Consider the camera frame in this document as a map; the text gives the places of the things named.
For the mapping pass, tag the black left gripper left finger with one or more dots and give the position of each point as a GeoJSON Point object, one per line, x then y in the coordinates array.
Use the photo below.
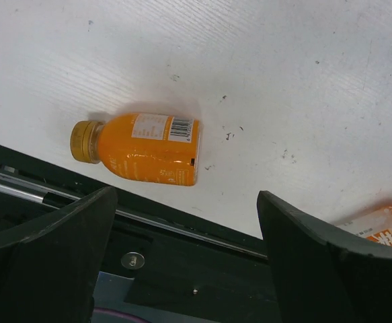
{"type": "Point", "coordinates": [49, 265]}

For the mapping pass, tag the orange bottle gold cap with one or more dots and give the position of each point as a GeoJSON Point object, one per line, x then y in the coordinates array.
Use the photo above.
{"type": "Point", "coordinates": [143, 147]}

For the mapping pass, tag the orange juice bottle white cap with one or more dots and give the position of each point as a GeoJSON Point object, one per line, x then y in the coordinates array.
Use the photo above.
{"type": "Point", "coordinates": [375, 226]}

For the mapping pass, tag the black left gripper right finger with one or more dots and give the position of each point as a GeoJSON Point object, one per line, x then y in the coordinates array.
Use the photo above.
{"type": "Point", "coordinates": [322, 273]}

